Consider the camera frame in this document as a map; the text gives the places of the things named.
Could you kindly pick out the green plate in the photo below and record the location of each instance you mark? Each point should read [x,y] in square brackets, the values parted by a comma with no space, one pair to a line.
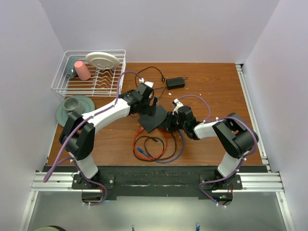
[62,115]

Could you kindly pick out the black power adapter brick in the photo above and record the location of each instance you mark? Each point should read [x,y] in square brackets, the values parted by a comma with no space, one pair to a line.
[175,83]

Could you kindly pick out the pink plastic cup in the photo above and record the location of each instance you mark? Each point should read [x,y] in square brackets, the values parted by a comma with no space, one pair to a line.
[82,70]

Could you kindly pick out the white ceramic plate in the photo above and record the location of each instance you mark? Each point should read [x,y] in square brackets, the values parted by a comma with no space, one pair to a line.
[102,60]

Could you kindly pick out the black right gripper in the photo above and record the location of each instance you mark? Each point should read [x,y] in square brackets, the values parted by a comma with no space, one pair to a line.
[167,125]

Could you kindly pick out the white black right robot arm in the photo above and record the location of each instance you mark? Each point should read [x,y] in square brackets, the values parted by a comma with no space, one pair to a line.
[236,137]

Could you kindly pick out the aluminium right side rail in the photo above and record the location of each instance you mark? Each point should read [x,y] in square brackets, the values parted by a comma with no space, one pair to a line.
[262,151]

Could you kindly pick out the white wire dish rack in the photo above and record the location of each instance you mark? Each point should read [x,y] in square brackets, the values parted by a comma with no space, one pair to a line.
[103,82]

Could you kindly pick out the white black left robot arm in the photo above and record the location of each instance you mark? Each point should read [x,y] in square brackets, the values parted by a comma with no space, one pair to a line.
[79,131]

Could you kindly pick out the grey metal mug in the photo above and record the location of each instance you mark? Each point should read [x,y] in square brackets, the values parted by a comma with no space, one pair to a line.
[73,105]

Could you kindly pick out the aluminium rail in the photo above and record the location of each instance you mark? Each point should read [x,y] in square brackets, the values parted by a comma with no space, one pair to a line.
[262,151]
[53,181]

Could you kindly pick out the dark green mug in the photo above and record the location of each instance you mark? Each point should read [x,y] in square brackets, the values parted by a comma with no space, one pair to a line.
[70,67]

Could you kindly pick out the aluminium front rail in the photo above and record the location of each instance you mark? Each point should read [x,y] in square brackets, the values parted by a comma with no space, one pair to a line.
[53,181]

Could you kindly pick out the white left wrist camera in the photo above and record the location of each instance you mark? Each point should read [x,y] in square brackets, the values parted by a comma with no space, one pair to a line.
[148,83]

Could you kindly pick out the black network switch box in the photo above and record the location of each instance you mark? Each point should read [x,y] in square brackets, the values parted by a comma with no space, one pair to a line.
[149,123]

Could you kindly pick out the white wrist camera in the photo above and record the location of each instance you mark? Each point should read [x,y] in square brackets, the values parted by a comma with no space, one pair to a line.
[177,104]
[148,83]

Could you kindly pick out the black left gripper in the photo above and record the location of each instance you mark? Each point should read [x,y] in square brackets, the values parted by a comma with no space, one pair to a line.
[149,110]

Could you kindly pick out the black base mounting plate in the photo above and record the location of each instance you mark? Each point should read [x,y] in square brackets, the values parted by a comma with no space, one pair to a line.
[112,182]

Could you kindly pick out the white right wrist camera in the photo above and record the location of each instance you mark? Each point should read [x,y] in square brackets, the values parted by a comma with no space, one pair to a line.
[177,104]

